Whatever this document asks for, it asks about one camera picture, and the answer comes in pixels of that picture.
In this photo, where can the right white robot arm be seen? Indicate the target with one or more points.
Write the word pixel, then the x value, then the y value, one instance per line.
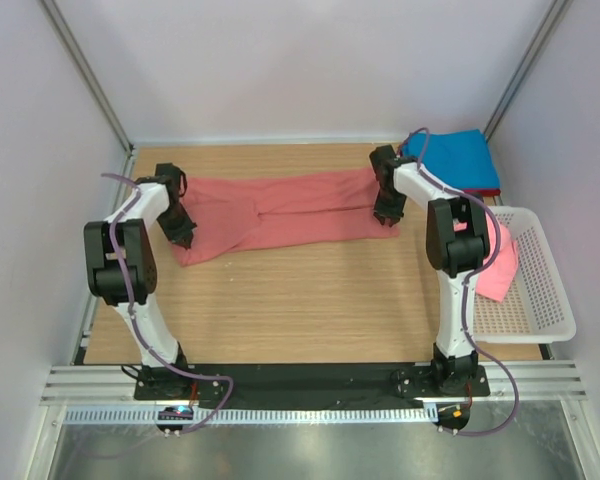
pixel 457 247

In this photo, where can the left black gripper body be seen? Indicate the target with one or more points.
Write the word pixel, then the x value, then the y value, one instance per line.
pixel 176 220

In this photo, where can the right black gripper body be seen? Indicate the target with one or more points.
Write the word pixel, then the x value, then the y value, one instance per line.
pixel 390 203

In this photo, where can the folded red t-shirt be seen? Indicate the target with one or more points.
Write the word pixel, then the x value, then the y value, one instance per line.
pixel 480 194

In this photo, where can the white slotted cable duct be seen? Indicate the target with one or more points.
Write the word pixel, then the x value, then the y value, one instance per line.
pixel 179 415

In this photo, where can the salmon pink t-shirt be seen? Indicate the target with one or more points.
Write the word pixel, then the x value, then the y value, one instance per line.
pixel 266 213

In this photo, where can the bright pink t-shirt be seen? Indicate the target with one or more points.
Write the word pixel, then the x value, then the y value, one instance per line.
pixel 495 282

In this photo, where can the white plastic basket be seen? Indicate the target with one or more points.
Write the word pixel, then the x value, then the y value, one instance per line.
pixel 536 309

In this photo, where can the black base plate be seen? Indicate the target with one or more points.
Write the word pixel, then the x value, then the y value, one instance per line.
pixel 303 386

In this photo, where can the aluminium frame rail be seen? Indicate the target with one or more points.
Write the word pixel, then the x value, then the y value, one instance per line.
pixel 106 384

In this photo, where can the folded blue t-shirt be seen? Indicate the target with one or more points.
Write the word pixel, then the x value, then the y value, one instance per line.
pixel 460 159

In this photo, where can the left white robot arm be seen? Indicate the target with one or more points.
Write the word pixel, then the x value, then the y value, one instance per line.
pixel 122 271

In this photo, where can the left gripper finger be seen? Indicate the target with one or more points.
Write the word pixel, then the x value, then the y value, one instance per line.
pixel 187 239
pixel 175 239

